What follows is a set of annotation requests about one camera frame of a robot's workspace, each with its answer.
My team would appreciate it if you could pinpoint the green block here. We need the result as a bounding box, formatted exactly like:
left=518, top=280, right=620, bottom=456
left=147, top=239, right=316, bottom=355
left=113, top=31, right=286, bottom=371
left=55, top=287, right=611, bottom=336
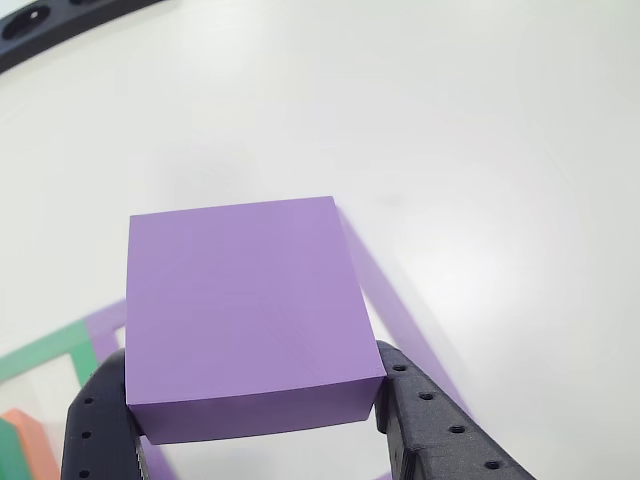
left=0, top=417, right=34, bottom=480

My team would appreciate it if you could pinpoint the large purple block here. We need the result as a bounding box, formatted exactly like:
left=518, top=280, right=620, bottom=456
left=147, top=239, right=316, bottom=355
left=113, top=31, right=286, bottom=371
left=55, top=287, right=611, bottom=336
left=124, top=195, right=387, bottom=446

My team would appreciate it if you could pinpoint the purple tape square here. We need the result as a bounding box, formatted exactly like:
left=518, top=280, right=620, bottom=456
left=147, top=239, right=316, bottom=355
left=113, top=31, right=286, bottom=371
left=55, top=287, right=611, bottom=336
left=84, top=204, right=481, bottom=480

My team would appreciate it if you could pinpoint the green tape square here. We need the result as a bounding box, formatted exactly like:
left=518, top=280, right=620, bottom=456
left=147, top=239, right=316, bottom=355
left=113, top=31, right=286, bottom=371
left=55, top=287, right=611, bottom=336
left=0, top=319, right=99, bottom=391

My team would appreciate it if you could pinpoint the orange block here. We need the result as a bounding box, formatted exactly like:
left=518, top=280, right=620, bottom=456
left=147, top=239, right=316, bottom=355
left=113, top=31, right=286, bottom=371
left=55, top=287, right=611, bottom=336
left=0, top=407, right=60, bottom=480

